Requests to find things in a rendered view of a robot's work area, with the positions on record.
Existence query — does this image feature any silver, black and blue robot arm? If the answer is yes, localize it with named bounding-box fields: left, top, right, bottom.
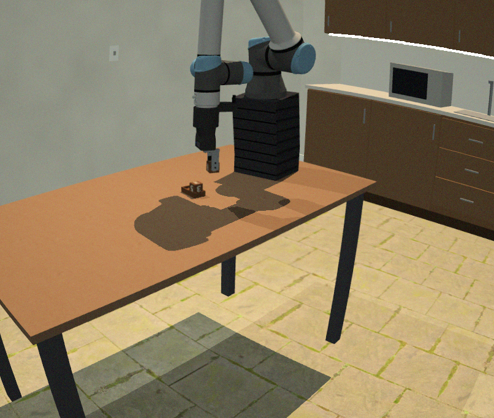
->
left=190, top=0, right=316, bottom=99

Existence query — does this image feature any brown wooden tray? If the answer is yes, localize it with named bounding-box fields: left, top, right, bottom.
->
left=181, top=185, right=205, bottom=198

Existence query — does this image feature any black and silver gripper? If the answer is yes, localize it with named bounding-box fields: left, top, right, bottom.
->
left=192, top=92, right=238, bottom=171

